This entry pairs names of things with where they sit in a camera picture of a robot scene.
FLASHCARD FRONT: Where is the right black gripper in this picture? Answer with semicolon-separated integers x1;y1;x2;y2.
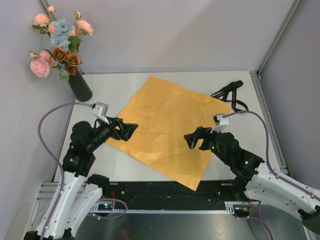
184;125;230;165

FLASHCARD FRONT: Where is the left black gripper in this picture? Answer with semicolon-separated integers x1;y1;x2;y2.
87;114;138;152

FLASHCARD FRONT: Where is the orange wrapping paper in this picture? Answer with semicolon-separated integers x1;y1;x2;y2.
107;76;231;191

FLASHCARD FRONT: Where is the black ribbon gold lettering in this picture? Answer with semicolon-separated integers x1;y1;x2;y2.
211;80;249;112

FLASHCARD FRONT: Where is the brown dried flower stem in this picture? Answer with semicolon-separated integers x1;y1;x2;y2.
52;47;82;77

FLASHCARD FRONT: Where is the pink rose stem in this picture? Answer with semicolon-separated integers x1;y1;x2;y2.
28;50;58;78

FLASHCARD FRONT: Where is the light pink carnation stem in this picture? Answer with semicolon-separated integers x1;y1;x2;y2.
68;11;94;53

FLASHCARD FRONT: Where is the blue flower stem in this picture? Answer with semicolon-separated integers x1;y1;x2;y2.
50;18;73;80

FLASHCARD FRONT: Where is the peach rose stem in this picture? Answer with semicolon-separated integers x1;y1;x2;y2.
32;5;56;36

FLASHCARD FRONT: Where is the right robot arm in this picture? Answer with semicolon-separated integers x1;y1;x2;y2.
184;126;320;234

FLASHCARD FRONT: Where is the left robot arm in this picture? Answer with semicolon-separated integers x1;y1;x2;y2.
24;116;138;240

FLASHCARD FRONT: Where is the black cylindrical vase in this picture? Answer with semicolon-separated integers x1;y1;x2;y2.
68;71;93;102

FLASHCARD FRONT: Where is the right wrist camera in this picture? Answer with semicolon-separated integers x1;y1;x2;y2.
210;113;229;134

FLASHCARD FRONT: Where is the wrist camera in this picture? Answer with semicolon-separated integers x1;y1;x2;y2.
210;113;229;134
91;102;110;124

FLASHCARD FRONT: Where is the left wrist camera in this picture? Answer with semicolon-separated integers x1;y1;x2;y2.
91;102;110;124

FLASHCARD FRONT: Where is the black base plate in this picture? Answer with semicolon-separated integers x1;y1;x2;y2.
82;179;261;212

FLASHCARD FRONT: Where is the grey slotted cable duct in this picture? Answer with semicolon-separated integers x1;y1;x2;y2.
88;201;253;216

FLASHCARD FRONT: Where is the right aluminium frame post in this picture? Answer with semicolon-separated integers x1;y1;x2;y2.
256;0;305;76

